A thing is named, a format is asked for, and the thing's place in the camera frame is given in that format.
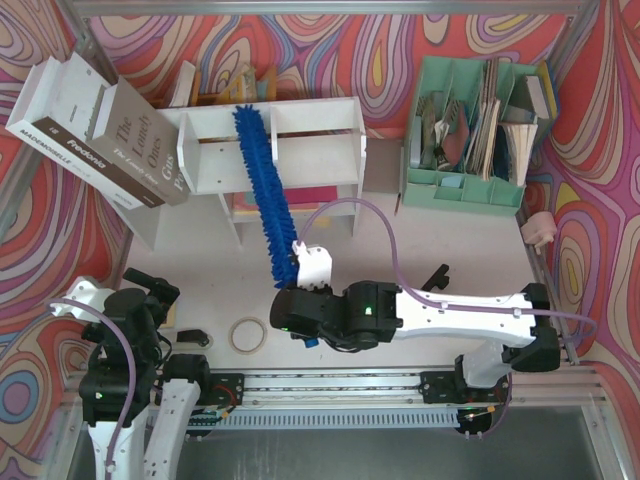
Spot blue microfiber duster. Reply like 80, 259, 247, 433
233, 105, 298, 288

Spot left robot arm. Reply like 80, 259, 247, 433
79, 268, 210, 479

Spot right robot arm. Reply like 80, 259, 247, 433
269, 281, 561, 389

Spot white wooden bookshelf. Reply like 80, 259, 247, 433
158, 97, 367, 246

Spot black stapler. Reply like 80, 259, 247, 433
176, 329, 213, 349

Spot black clip object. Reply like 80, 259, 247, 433
421, 264, 450, 292

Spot yellow sticky note pad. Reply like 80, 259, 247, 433
313, 217, 331, 228

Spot masking tape roll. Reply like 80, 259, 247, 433
228, 317, 268, 355

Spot red pencil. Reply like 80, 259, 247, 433
393, 192, 402, 216

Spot stack of coloured paper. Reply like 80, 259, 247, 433
232, 186, 338, 215

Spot taupe book Lonely Ones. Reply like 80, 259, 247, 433
88, 77, 189, 206

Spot pink piggy figure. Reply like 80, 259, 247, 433
521, 211, 557, 254

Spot brown book Fredonia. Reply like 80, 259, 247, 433
32, 54, 164, 209

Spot mint green desk organizer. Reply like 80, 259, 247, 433
401, 56, 559, 216

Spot white book Mademoiselle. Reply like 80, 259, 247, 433
6, 58, 143, 210

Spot black mounting rail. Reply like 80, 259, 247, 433
203, 369, 509, 407

